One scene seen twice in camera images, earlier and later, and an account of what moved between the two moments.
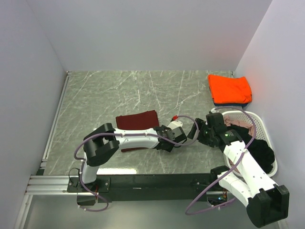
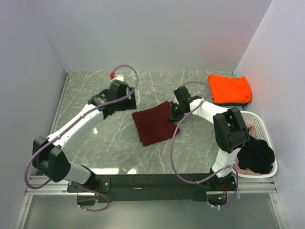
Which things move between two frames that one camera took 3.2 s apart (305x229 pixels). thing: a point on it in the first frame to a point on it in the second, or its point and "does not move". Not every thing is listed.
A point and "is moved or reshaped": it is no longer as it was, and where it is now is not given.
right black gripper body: x=205 y=134 to x=177 y=112
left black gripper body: x=169 y=149 to x=127 y=104
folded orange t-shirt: x=226 y=89 does not move
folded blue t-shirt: x=236 y=104 does not move
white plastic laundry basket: x=261 y=133 does not move
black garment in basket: x=259 y=149 does not move
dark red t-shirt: x=146 y=120 is moved or reshaped
